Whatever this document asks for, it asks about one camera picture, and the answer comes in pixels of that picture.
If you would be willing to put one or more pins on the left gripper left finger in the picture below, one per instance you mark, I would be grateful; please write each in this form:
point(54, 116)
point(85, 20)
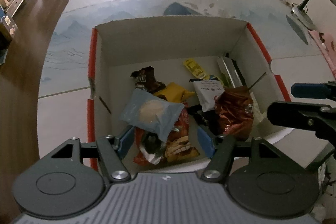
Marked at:
point(111, 151)

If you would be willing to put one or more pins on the silver desk lamp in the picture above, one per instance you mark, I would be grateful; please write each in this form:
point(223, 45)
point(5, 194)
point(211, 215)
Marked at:
point(306, 10)

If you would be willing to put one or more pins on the white cardboard box red trim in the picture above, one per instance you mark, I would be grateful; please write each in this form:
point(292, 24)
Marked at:
point(118, 48)

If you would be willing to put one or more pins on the green snack bar pack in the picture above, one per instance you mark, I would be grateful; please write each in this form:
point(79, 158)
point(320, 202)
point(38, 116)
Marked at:
point(230, 70)

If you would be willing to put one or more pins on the pink notebook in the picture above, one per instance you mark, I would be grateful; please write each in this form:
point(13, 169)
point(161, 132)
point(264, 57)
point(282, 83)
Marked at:
point(326, 44)

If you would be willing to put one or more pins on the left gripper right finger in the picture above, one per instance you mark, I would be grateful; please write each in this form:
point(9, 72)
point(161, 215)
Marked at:
point(220, 150)

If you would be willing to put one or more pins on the large red chips bag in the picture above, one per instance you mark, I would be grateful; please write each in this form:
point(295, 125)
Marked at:
point(178, 146)

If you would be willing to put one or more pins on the light blue pastry packet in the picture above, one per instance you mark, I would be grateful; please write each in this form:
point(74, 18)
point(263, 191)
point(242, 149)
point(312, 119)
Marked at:
point(151, 113)

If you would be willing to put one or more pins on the white black snack packet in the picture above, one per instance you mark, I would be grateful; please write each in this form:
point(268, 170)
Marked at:
point(207, 91)

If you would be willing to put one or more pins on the yellow label sauce packet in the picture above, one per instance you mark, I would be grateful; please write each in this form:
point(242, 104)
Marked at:
point(195, 69)

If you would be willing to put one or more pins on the yellow snack packet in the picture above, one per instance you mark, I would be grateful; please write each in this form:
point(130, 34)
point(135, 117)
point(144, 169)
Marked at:
point(174, 93)

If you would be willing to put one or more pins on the white plastic snack bag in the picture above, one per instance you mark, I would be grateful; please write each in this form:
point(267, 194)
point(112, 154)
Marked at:
point(258, 116)

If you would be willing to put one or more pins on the dark red foil snack bag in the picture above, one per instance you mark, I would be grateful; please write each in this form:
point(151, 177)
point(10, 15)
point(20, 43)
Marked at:
point(235, 111)

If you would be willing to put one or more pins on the brown chocolate candy packet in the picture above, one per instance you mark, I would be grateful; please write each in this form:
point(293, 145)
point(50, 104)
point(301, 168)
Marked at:
point(144, 79)

